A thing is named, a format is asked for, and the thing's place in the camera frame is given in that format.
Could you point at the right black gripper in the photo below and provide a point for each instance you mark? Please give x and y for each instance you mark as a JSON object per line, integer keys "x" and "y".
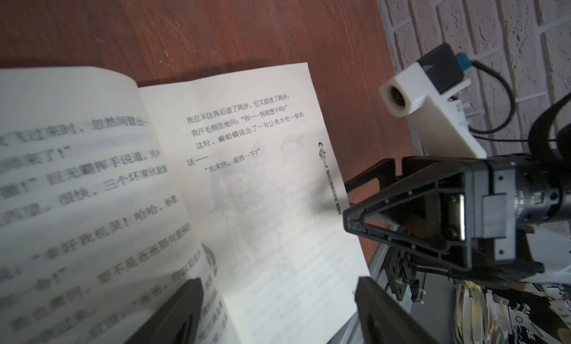
{"x": 484, "y": 220}

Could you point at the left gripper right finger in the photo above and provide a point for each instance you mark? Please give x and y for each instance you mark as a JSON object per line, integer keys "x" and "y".
{"x": 383, "y": 320}

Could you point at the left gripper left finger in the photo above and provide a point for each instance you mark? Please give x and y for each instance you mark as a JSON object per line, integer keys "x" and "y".
{"x": 177, "y": 321}

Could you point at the yellow children's book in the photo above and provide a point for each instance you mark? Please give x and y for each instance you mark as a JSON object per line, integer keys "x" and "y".
{"x": 222, "y": 195}

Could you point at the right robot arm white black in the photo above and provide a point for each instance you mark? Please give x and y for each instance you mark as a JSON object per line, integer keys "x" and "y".
{"x": 481, "y": 220}

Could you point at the magazine pile under table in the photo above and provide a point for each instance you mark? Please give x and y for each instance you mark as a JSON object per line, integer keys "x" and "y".
{"x": 523, "y": 313}

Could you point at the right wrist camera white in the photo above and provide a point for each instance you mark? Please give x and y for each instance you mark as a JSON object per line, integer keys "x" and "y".
{"x": 423, "y": 94}

